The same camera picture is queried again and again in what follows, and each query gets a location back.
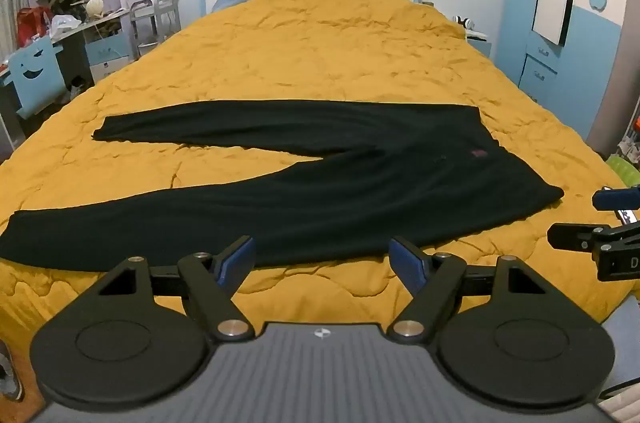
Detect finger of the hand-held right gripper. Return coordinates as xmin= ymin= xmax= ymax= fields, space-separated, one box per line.
xmin=592 ymin=185 xmax=640 ymax=210
xmin=547 ymin=222 xmax=640 ymax=254

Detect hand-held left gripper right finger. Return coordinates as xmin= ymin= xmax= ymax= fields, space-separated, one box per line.
xmin=388 ymin=235 xmax=546 ymax=340

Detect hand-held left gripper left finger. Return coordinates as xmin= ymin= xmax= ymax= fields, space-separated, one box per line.
xmin=97 ymin=235 xmax=257 ymax=340

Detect black pants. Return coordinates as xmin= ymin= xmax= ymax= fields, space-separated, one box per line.
xmin=0 ymin=99 xmax=566 ymax=272

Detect green object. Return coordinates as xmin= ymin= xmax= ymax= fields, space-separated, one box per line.
xmin=604 ymin=155 xmax=640 ymax=189

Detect blue and white wardrobe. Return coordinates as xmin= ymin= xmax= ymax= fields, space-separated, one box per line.
xmin=502 ymin=0 xmax=640 ymax=156

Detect white and blue nightstand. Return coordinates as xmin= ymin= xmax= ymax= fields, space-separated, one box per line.
xmin=465 ymin=30 xmax=494 ymax=60

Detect yellow quilted blanket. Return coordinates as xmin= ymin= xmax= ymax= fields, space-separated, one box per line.
xmin=0 ymin=0 xmax=640 ymax=339

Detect white and blue desk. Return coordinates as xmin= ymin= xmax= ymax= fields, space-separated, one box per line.
xmin=0 ymin=7 xmax=134 ymax=139

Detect grey metal cart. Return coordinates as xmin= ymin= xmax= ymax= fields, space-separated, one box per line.
xmin=129 ymin=0 xmax=182 ymax=57

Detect grey shoe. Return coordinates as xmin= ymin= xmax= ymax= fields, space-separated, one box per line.
xmin=0 ymin=337 xmax=25 ymax=402

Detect blue smiley face chair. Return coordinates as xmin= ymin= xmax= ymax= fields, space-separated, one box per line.
xmin=9 ymin=35 xmax=66 ymax=120

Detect white plastic bag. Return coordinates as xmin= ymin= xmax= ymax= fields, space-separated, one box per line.
xmin=49 ymin=14 xmax=81 ymax=37

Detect red bag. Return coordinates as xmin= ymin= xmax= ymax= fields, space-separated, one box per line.
xmin=16 ymin=6 xmax=51 ymax=47

